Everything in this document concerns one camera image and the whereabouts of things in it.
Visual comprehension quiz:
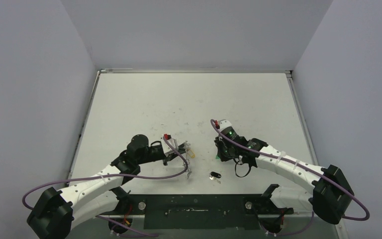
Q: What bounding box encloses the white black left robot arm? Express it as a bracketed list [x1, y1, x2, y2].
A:
[26, 134, 179, 239]

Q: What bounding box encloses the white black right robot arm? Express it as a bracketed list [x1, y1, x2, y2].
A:
[210, 119, 354, 225]

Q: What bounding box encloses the black key tag with key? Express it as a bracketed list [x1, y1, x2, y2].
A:
[209, 171, 221, 184]

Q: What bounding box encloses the yellow key tag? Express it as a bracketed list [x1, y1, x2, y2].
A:
[187, 149, 195, 158]

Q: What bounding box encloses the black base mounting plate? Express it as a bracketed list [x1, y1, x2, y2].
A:
[96, 194, 294, 231]

